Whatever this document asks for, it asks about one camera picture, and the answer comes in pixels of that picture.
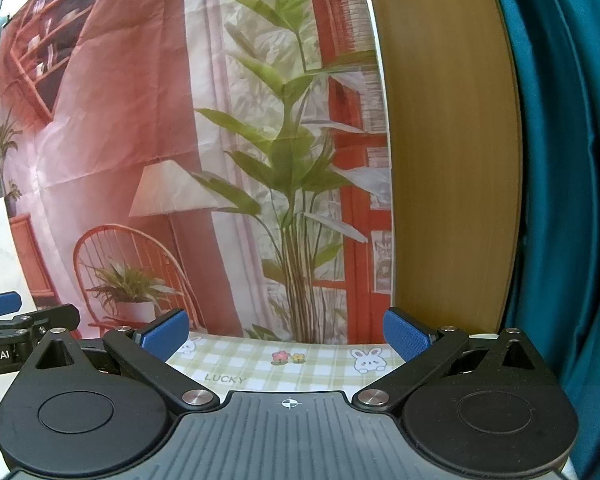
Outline plaid bunny print tablecloth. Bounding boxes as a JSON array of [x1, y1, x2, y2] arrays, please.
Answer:
[[164, 331, 502, 402]]

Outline teal curtain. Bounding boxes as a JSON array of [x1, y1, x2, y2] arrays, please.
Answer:
[[484, 0, 600, 480]]

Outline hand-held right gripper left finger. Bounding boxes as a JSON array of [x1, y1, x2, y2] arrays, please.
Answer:
[[11, 309, 221, 417]]

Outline printed wall cloth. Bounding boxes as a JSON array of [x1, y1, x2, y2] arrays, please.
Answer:
[[0, 0, 397, 346]]

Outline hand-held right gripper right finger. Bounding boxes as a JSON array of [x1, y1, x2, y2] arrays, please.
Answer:
[[352, 306, 561, 417]]

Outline tan wooden board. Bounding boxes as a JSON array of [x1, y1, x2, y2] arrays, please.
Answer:
[[361, 0, 524, 337]]

